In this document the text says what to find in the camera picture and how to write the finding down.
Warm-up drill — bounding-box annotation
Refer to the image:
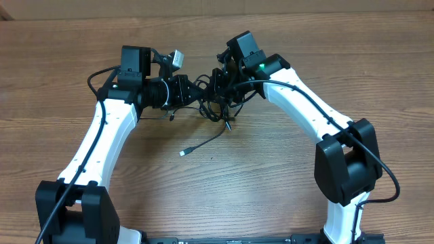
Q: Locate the black cable bundle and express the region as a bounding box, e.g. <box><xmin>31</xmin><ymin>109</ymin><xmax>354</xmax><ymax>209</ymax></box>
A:
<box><xmin>169</xmin><ymin>74</ymin><xmax>245</xmax><ymax>157</ymax></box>

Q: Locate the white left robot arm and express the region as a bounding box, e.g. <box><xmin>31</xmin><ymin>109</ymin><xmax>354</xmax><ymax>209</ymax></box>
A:
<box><xmin>35</xmin><ymin>71</ymin><xmax>205</xmax><ymax>243</ymax></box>

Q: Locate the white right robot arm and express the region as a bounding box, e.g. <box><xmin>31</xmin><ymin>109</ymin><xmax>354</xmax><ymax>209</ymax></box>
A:
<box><xmin>208</xmin><ymin>50</ymin><xmax>385</xmax><ymax>243</ymax></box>

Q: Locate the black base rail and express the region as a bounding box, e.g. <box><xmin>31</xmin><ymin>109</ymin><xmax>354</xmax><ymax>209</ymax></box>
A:
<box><xmin>84</xmin><ymin>232</ymin><xmax>386</xmax><ymax>244</ymax></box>

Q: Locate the brown cardboard wall panel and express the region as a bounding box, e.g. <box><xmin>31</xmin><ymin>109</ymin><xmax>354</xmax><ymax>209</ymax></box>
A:
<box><xmin>1</xmin><ymin>0</ymin><xmax>433</xmax><ymax>20</ymax></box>

